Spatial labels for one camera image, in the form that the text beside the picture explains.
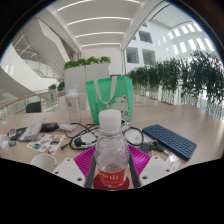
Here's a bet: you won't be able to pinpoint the row of green plants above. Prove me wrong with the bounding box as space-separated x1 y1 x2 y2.
124 49 224 119

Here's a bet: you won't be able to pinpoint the folded paper brochure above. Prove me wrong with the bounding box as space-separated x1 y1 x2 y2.
16 117 48 142

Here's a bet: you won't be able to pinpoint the glass railing with handrail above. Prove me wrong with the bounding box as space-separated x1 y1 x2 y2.
0 89 61 119

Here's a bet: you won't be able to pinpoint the white grid-pattern mug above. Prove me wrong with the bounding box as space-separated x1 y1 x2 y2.
30 152 59 173

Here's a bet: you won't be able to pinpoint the white power adapter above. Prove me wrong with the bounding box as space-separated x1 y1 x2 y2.
58 123 78 133

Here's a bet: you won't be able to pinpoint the black flat pouch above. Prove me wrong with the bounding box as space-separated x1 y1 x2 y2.
39 122 60 132

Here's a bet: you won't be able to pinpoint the ceiling light strips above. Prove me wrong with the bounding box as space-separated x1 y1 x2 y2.
56 0 141 49

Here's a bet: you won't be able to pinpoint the dark blue keyboard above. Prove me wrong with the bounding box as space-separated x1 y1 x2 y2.
142 123 198 162

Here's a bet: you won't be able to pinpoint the black cable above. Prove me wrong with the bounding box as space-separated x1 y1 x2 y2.
59 121 145 151

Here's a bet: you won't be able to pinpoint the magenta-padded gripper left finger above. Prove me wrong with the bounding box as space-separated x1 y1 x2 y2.
52 146 98 190

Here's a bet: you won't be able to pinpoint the white cabinet with plants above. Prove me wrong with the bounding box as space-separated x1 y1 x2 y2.
63 55 113 98

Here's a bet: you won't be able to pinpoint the black chair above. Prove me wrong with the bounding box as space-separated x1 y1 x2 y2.
25 100 43 114

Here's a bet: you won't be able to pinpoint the clear red-labelled water bottle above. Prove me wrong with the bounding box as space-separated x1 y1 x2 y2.
93 108 131 190

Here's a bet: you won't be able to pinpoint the green tote bag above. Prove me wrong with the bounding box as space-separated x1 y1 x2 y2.
85 75 134 124

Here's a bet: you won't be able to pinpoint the clear tumbler with lid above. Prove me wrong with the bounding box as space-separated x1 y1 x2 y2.
64 84 82 124

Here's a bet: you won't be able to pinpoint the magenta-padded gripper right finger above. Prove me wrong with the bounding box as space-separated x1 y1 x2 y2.
127 144 175 190

